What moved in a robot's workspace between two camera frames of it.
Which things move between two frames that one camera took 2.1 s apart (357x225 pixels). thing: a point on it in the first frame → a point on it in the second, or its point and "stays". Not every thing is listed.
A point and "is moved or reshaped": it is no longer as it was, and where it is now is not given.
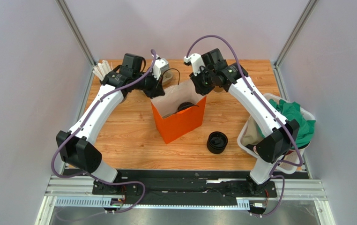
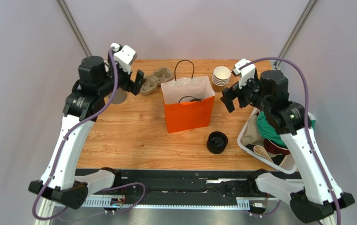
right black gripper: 199,86 → 237,94
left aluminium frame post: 64,10 stays
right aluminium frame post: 309,9 stays
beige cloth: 251,135 stays
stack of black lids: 217,142 stays
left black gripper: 157,90 → 135,87
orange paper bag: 174,125 is moved or reshaped
